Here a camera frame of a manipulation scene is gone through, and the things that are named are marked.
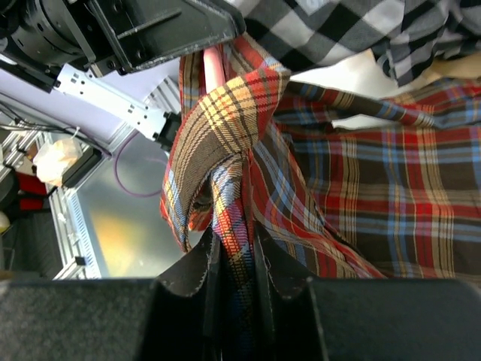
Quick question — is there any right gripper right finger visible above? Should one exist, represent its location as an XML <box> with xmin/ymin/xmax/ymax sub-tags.
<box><xmin>254</xmin><ymin>224</ymin><xmax>480</xmax><ymax>360</ymax></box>

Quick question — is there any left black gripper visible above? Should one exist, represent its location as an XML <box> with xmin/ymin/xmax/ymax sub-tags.
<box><xmin>67</xmin><ymin>0</ymin><xmax>247</xmax><ymax>77</ymax></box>

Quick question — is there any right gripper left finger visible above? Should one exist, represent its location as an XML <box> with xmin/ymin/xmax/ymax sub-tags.
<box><xmin>1</xmin><ymin>233</ymin><xmax>220</xmax><ymax>360</ymax></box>

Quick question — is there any pink hanger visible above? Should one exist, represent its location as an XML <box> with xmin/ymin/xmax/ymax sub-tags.
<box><xmin>203</xmin><ymin>47</ymin><xmax>225</xmax><ymax>93</ymax></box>

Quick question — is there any red plaid shirt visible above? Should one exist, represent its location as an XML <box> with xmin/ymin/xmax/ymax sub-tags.
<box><xmin>160</xmin><ymin>35</ymin><xmax>480</xmax><ymax>360</ymax></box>

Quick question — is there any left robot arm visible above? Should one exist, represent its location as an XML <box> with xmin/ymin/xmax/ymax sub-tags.
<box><xmin>1</xmin><ymin>1</ymin><xmax>246</xmax><ymax>96</ymax></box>

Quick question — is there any black white checked shirt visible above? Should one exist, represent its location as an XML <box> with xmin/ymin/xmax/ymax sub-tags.
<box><xmin>232</xmin><ymin>0</ymin><xmax>480</xmax><ymax>86</ymax></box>

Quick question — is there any wooden clothes rack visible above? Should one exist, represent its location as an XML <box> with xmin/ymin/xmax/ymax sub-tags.
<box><xmin>422</xmin><ymin>53</ymin><xmax>481</xmax><ymax>82</ymax></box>

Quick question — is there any white slotted cable duct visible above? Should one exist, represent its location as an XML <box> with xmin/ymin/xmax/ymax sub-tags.
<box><xmin>65</xmin><ymin>190</ymin><xmax>101</xmax><ymax>279</ymax></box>

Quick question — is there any aluminium rail frame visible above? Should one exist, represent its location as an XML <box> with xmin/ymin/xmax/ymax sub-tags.
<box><xmin>0</xmin><ymin>74</ymin><xmax>181</xmax><ymax>279</ymax></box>

